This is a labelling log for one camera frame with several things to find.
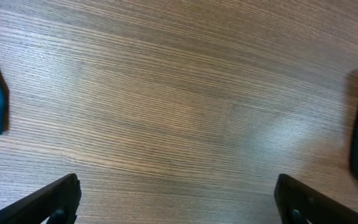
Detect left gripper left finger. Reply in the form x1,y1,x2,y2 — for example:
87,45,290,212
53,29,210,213
0,174,81,224

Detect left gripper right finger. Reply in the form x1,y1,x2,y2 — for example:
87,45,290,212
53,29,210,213
274,174,358,224

